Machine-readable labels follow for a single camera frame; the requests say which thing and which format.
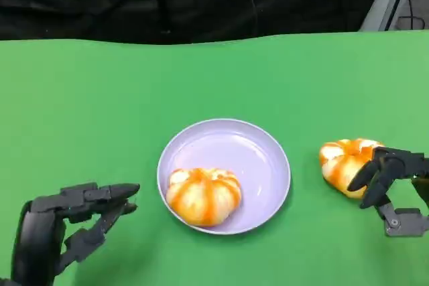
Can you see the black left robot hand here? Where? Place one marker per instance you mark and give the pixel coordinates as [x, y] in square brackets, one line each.
[37, 232]

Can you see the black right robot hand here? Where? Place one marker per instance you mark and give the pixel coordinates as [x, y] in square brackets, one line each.
[399, 163]

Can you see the orange and white bread roll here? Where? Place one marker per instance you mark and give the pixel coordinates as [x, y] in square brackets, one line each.
[340, 162]
[204, 197]

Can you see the lilac round plate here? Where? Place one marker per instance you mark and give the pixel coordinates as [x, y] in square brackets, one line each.
[234, 152]

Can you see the green table cloth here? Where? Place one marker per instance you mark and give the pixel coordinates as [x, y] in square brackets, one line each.
[214, 78]

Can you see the black backdrop curtain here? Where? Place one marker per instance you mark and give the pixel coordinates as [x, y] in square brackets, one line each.
[167, 1]

